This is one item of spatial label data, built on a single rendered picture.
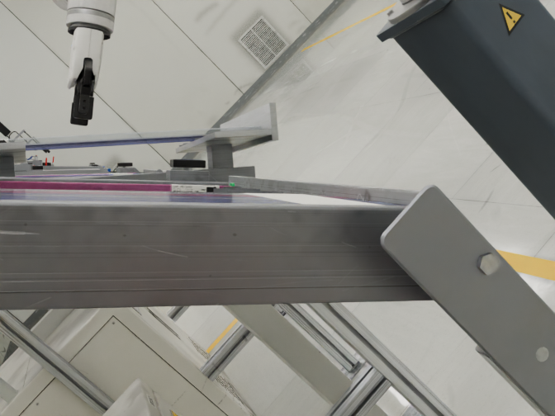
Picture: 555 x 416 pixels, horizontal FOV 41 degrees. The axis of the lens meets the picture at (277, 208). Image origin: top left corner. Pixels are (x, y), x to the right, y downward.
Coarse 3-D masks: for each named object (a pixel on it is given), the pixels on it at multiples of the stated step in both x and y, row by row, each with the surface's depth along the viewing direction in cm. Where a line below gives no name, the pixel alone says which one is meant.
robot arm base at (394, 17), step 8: (400, 0) 125; (408, 0) 123; (416, 0) 120; (424, 0) 117; (392, 8) 131; (400, 8) 125; (408, 8) 120; (416, 8) 118; (392, 16) 125; (400, 16) 121; (408, 16) 120
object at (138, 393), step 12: (132, 384) 113; (144, 384) 113; (120, 396) 113; (132, 396) 108; (144, 396) 105; (156, 396) 111; (120, 408) 108; (132, 408) 104; (144, 408) 100; (156, 408) 104; (168, 408) 111
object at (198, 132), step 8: (216, 128) 129; (224, 128) 129; (232, 128) 130; (240, 128) 130; (248, 128) 131; (256, 128) 131; (56, 136) 120; (64, 136) 120; (72, 136) 121; (80, 136) 121; (88, 136) 122; (96, 136) 122; (104, 136) 123; (112, 136) 123; (120, 136) 123; (128, 136) 124; (136, 136) 124; (144, 136) 125; (152, 136) 125; (160, 136) 126; (168, 136) 126; (176, 136) 126; (184, 136) 128; (32, 144) 120
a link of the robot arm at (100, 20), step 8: (80, 8) 129; (72, 16) 130; (80, 16) 129; (88, 16) 129; (96, 16) 130; (104, 16) 130; (72, 24) 131; (80, 24) 130; (88, 24) 130; (96, 24) 130; (104, 24) 131; (112, 24) 133; (112, 32) 135
